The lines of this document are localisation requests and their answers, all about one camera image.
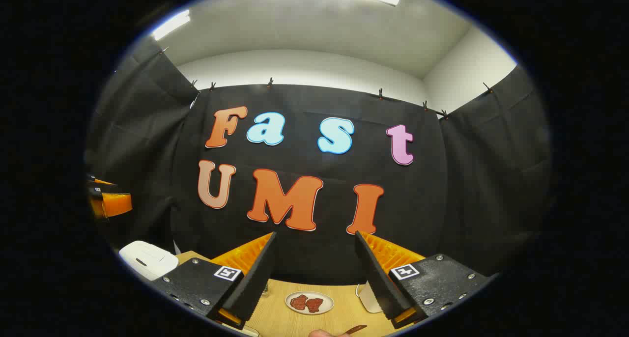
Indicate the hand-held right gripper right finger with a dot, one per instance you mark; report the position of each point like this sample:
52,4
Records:
381,283

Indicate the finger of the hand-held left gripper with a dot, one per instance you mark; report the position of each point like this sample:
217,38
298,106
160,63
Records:
98,184
113,204

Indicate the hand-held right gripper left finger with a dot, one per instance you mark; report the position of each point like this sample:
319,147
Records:
255,278

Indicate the brown wooden spoon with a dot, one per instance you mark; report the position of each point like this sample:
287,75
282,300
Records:
356,329

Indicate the white rice cooker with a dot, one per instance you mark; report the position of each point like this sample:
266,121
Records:
147,261

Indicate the clear plastic water bottle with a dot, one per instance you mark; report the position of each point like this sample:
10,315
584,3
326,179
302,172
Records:
265,290

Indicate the white toaster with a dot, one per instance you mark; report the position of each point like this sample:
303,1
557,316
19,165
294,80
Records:
368,300

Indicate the red meat slice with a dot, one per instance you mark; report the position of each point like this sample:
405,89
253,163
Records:
298,302
314,304

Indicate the white round plate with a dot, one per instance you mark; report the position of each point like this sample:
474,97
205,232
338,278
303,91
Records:
322,295

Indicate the ceiling light panel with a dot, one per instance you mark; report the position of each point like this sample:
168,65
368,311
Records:
171,25

